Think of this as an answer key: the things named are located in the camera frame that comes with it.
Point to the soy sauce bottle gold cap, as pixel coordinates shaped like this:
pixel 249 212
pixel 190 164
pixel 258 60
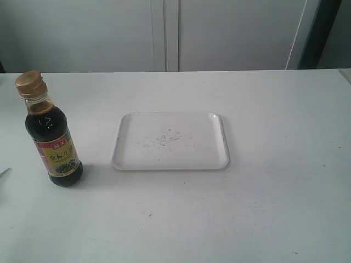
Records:
pixel 47 125

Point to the white rectangular plastic tray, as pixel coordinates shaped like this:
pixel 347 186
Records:
pixel 154 141

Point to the white cabinet doors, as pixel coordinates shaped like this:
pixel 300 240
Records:
pixel 153 36

